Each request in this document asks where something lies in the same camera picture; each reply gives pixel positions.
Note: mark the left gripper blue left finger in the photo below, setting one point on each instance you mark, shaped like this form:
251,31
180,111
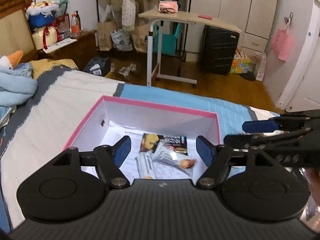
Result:
109,160

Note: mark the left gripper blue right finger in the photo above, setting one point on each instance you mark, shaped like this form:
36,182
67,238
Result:
216,158

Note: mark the black cracker pack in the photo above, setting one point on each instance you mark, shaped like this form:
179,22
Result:
150,142

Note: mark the person right hand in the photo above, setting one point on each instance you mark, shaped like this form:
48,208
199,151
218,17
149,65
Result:
313,179

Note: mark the white door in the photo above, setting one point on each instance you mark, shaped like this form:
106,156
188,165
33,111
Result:
307,95

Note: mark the printed paper sheet in box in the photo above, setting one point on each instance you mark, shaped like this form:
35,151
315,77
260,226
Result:
151,154

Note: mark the pink cardboard box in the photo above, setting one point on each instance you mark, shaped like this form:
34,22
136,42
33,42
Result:
111,118

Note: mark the bed quilt blue white orange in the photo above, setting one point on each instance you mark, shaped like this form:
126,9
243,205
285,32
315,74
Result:
40,128

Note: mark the pair of sneakers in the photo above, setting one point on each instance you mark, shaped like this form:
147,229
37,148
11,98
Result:
125,73

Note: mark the colourful gift bag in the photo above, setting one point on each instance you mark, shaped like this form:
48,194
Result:
240,64

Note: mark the black bag on floor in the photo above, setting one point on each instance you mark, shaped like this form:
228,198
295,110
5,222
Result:
98,66

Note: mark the pink hanging bag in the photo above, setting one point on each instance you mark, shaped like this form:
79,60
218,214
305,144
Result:
282,43

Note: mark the black suitcase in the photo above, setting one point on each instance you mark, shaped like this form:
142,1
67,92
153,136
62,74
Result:
218,50

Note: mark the dark wooden nightstand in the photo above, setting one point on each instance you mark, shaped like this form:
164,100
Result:
81,51

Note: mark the white printed plastic bag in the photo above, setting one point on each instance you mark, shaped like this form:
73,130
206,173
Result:
121,40

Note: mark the teal tote bag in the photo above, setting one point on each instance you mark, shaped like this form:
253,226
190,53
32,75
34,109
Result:
169,41

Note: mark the brown paper bag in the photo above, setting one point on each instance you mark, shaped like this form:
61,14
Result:
104,35

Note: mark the goose plush toy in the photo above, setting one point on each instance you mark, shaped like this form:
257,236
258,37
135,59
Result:
11,61

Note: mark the cream box with red ribbon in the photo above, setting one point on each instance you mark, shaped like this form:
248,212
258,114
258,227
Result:
45,36

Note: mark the white wardrobe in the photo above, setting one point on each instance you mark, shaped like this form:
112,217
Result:
253,17

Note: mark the red phone on desk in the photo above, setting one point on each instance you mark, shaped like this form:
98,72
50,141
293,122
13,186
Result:
205,17

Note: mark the orange drink bottle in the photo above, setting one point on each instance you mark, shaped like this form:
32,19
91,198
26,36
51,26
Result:
75,25

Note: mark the wooden top rolling desk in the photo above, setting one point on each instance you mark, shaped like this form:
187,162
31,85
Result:
182,17

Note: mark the wooden padded headboard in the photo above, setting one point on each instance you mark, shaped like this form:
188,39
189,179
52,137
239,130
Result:
15,31

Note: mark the pink tissue box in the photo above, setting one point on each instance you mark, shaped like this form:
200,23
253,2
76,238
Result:
168,7

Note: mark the blue basket with white stuffing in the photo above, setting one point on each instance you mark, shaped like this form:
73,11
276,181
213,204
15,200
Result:
40,14

